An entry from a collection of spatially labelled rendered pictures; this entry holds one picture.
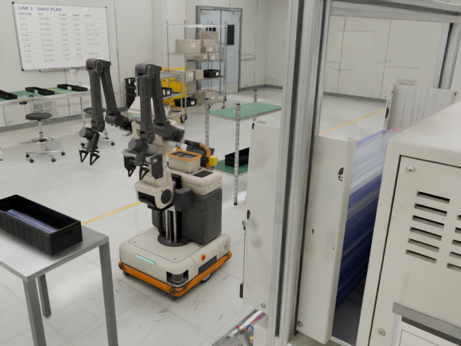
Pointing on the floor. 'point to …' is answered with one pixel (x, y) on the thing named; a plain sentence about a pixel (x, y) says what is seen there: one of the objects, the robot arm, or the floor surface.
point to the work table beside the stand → (19, 259)
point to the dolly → (131, 91)
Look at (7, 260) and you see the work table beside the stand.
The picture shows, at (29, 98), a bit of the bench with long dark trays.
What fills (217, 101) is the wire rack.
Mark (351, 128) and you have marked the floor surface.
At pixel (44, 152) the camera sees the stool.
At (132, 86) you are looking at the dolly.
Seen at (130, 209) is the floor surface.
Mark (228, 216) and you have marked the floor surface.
